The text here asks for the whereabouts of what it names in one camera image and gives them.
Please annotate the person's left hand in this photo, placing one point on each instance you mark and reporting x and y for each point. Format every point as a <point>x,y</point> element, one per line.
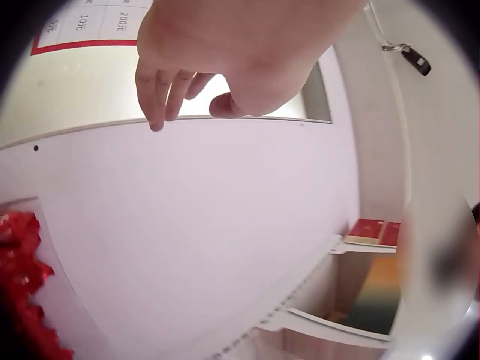
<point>240,48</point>

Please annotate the person's left ring finger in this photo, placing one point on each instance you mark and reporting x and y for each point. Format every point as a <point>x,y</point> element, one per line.
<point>160,105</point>

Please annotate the person's left little finger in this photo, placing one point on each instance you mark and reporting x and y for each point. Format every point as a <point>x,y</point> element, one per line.
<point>144,86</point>

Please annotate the person's left thumb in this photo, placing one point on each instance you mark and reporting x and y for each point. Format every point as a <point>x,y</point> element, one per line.
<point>222,106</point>

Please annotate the person's left middle finger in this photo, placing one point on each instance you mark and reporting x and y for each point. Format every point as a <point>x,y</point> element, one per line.
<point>175,98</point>

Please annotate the person's left index finger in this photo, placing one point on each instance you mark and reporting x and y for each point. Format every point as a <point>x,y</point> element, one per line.
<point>198,85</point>

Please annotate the red bordered white poster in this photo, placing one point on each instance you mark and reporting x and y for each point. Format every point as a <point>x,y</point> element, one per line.
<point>80,26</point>

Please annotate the white shelf cabinet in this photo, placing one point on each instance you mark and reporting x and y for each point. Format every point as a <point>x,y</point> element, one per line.
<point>210,225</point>

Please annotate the red flat box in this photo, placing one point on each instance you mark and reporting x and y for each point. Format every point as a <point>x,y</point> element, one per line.
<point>365,229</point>
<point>390,233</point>

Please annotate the black key fob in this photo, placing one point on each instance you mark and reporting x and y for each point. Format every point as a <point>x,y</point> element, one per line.
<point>417,60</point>

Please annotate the shiny red foil decoration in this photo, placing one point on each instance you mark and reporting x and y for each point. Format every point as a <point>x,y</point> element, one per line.
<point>20,277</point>

